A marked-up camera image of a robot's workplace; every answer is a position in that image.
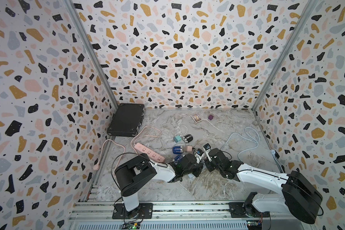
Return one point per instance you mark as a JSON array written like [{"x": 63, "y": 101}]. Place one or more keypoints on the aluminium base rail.
[{"x": 178, "y": 215}]

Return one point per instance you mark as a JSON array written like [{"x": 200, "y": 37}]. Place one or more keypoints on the pink charger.
[{"x": 188, "y": 149}]

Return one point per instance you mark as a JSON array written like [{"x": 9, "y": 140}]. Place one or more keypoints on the pink power strip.
[{"x": 151, "y": 154}]

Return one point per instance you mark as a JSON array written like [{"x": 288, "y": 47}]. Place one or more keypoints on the black briefcase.
[{"x": 127, "y": 120}]

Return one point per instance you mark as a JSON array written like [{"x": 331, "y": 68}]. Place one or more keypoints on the blue shaver with white stripes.
[{"x": 178, "y": 150}]

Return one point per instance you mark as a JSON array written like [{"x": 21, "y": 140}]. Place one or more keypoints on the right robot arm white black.
[{"x": 291, "y": 193}]

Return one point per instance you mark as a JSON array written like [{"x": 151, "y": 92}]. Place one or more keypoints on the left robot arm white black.
[{"x": 131, "y": 176}]

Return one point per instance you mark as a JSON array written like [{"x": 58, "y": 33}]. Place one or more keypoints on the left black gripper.
[{"x": 199, "y": 169}]

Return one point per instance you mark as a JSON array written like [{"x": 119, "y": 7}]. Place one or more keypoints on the card box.
[{"x": 196, "y": 117}]

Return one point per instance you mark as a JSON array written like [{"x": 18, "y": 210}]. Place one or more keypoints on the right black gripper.
[{"x": 207, "y": 165}]

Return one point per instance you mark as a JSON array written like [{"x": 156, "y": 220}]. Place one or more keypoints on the teal USB charger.
[{"x": 177, "y": 139}]

